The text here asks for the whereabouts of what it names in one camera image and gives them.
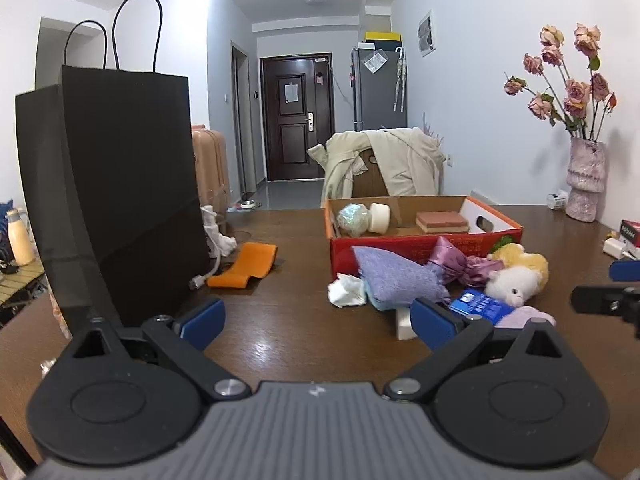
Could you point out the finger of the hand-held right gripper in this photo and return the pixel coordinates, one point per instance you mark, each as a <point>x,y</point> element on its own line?
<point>600,300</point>
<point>626,271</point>

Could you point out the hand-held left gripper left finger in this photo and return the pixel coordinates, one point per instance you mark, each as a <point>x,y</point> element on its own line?
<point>205,321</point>

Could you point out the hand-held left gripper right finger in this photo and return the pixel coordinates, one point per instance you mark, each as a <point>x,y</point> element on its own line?
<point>434,327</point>

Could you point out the blue tissue packet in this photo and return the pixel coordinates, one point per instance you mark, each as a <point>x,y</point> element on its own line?
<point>477,305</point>

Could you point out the purple fabric pouch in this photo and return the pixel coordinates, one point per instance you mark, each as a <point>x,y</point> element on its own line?
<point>395,275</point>

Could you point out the lavender soft cloth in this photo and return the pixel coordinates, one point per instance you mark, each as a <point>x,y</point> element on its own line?
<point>522,316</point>

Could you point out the red orange cardboard box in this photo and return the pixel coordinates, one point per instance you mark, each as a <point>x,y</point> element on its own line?
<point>400,255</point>

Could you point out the white tissue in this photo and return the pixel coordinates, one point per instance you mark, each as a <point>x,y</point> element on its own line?
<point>346,291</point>

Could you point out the red black box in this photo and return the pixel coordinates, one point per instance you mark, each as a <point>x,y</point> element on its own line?
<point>631,234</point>

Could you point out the light blue cloth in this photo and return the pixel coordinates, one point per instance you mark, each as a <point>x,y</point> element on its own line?
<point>382,304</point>

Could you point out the orange folded cloth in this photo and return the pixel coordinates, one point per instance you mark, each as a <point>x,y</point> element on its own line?
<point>247,262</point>

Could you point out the yellow plush toy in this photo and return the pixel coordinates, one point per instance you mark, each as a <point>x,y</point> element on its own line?
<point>527,260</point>

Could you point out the white plush toy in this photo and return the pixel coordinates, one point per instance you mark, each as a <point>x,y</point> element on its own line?
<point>512,285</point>

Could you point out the pink textured vase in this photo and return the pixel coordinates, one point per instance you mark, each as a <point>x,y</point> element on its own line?
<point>585,180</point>

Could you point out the brown flat box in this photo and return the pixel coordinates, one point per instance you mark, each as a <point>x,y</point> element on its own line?
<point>442,221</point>

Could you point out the white tape roll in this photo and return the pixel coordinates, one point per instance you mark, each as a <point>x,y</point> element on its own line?
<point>380,217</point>

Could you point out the pet food bowl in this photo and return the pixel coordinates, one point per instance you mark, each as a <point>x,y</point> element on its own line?
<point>249,205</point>

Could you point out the iridescent ball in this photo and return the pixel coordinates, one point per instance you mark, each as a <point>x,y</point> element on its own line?
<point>352,219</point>

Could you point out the white flat box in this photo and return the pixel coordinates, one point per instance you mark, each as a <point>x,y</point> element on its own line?
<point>484,196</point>

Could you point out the pink suitcase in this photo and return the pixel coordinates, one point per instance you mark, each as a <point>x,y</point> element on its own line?
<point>212,165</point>

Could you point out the brown wooden chair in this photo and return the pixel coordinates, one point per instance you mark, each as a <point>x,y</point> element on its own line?
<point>370,180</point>

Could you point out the black paper bag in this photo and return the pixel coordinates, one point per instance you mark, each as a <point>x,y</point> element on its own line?
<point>115,185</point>

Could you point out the beige jacket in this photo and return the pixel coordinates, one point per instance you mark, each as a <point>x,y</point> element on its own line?
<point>405,160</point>

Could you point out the dried pink roses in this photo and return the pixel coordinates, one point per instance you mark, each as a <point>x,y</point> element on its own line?
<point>575,92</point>

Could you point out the cream bottle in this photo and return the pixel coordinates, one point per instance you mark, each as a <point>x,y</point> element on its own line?
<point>20,240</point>

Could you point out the dark brown door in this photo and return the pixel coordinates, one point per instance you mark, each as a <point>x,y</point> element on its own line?
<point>295,130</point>

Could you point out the grey refrigerator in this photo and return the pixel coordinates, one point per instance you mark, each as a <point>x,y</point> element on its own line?
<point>377,100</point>

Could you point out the paper sheet on door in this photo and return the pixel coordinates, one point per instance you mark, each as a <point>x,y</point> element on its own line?
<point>291,91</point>

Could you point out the white folded umbrella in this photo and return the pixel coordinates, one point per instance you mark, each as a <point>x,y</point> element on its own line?
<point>400,80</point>

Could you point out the clear plastic bag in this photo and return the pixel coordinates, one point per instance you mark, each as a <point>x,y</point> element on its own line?
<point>375,61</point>

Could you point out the yellow box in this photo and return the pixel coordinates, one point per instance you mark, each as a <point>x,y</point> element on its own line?
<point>382,37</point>

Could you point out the purple wall decal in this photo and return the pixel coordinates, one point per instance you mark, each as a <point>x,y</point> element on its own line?
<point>431,127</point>

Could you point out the wall electrical panel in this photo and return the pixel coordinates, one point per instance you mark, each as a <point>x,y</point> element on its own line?
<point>426,34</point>

